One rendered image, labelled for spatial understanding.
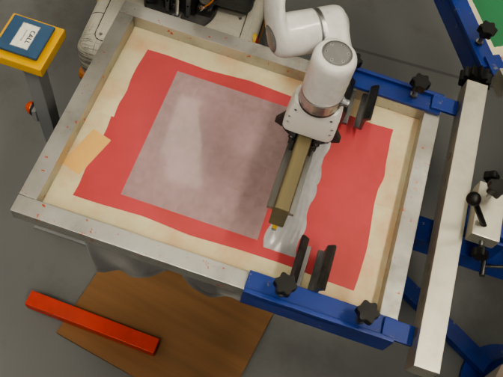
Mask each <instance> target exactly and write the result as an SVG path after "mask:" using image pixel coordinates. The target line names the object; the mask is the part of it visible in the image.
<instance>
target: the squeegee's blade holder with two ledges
mask: <svg viewBox="0 0 503 377"><path fill-rule="evenodd" d="M289 147H290V144H289V143H287V147H286V150H285V152H284V156H283V159H282V161H281V164H280V167H279V169H278V173H277V176H276V178H275V182H274V185H273V187H272V191H271V194H270V196H269V200H268V203H267V205H266V208H268V209H272V208H273V206H274V203H275V199H276V197H277V194H278V190H279V188H280V185H281V181H282V179H283V176H284V172H285V170H286V167H287V163H288V161H289V158H290V154H291V152H292V150H289ZM313 154H314V152H313V151H311V155H310V156H307V159H306V161H305V165H304V168H303V170H302V175H301V177H300V180H299V184H298V186H297V189H296V193H295V196H294V199H293V202H292V206H291V208H290V212H289V215H290V216H294V214H295V211H296V207H297V204H298V202H299V197H300V195H301V192H302V188H303V185H304V182H305V178H306V176H307V173H308V169H309V166H310V164H311V159H312V156H313Z"/></svg>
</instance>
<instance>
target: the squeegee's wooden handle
mask: <svg viewBox="0 0 503 377"><path fill-rule="evenodd" d="M312 139H313V138H309V137H306V136H304V135H300V134H298V135H297V137H296V141H295V144H294V146H293V149H292V152H291V154H290V158H289V161H288V163H287V167H286V170H285V172H284V176H283V179H282V181H281V185H280V188H279V190H278V194H277V197H276V199H275V203H274V206H273V208H272V212H271V215H270V217H269V221H268V222H269V223H270V224H274V225H276V226H279V227H283V226H284V223H285V221H286V219H287V217H288V215H289V212H290V208H291V206H292V202H293V199H294V196H295V193H296V189H297V186H298V184H299V180H300V177H301V175H302V170H303V168H304V165H305V161H306V159H307V155H308V151H309V149H310V146H311V142H312Z"/></svg>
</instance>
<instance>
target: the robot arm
mask: <svg viewBox="0 0 503 377"><path fill-rule="evenodd" d="M285 1H286V0H263V9H264V18H265V27H266V38H267V43H268V45H269V47H270V49H271V51H272V53H273V54H274V55H276V56H277V57H280V58H292V57H297V56H302V55H309V54H312V56H311V60H310V62H309V65H308V69H307V71H306V74H305V78H304V80H303V83H302V85H300V86H299V87H298V88H297V89H296V90H295V91H294V93H293V95H292V97H291V98H290V101H289V103H288V106H287V109H286V111H284V112H282V113H280V114H278V115H277V116H276V118H275V122H276V123H277V124H279V125H280V126H283V129H284V130H285V131H286V132H287V133H288V134H289V135H288V137H289V139H288V143H289V144H290V147H289V150H292V149H293V146H294V144H295V141H296V137H297V135H298V134H300V135H304V136H306V137H309V138H313V139H312V142H311V146H310V149H309V151H308V156H310V155H311V151H313V152H315V150H316V149H317V147H319V146H320V144H328V143H329V142H331V143H339V142H340V140H341V135H340V133H339V131H338V124H339V122H340V119H341V115H342V112H343V109H344V106H346V107H348V105H349V104H350V100H349V99H347V98H345V96H344V94H345V92H346V90H347V87H348V85H349V83H350V80H351V78H352V77H353V74H354V72H355V70H356V66H357V55H356V52H355V50H354V48H353V47H352V43H351V39H350V21H349V18H348V15H347V14H346V13H345V11H344V9H343V8H342V7H341V6H339V5H336V4H331V5H326V6H321V7H313V8H307V9H302V10H294V11H288V12H285Z"/></svg>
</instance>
